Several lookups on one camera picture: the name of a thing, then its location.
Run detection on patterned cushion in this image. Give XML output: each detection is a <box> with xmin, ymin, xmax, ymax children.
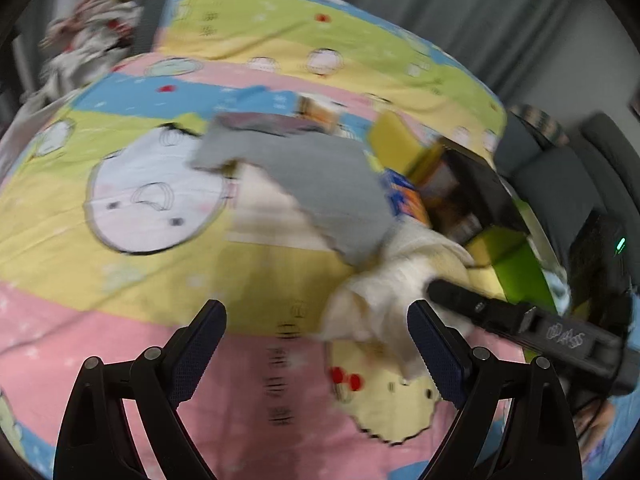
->
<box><xmin>510</xmin><ymin>104</ymin><xmax>571</xmax><ymax>148</ymax></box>

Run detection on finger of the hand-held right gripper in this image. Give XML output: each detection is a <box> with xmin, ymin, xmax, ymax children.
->
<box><xmin>425</xmin><ymin>279</ymin><xmax>538</xmax><ymax>337</ymax></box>

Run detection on pile of clothes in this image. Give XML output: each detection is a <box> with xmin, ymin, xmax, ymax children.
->
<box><xmin>37</xmin><ymin>0</ymin><xmax>146</xmax><ymax>91</ymax></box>

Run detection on blue and orange tissue pack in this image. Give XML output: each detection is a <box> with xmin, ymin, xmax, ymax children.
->
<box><xmin>377</xmin><ymin>167</ymin><xmax>433</xmax><ymax>228</ymax></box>

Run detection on dark grey sofa cushions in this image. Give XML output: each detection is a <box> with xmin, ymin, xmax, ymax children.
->
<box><xmin>492</xmin><ymin>110</ymin><xmax>640</xmax><ymax>281</ymax></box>

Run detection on cartoon printed bedsheet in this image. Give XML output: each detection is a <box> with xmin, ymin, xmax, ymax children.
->
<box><xmin>0</xmin><ymin>0</ymin><xmax>640</xmax><ymax>480</ymax></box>

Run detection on gold and black tin box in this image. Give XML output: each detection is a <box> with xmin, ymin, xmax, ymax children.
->
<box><xmin>410</xmin><ymin>142</ymin><xmax>561</xmax><ymax>311</ymax></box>

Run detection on yellow sponge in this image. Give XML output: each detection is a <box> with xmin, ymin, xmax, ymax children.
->
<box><xmin>367</xmin><ymin>110</ymin><xmax>441</xmax><ymax>181</ymax></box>

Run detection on white towel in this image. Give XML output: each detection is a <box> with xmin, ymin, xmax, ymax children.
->
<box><xmin>232</xmin><ymin>162</ymin><xmax>476</xmax><ymax>381</ymax></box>

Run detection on grey quilted cloth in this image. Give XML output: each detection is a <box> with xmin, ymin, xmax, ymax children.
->
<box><xmin>187</xmin><ymin>115</ymin><xmax>396</xmax><ymax>268</ymax></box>

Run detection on grey padded backrest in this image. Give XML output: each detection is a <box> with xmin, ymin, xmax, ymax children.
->
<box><xmin>132</xmin><ymin>0</ymin><xmax>173</xmax><ymax>56</ymax></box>

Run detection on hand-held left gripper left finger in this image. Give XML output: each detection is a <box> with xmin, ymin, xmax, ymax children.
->
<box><xmin>52</xmin><ymin>299</ymin><xmax>228</xmax><ymax>480</ymax></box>

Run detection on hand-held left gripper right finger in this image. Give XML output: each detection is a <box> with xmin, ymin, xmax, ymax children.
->
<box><xmin>406</xmin><ymin>299</ymin><xmax>583</xmax><ymax>480</ymax></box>

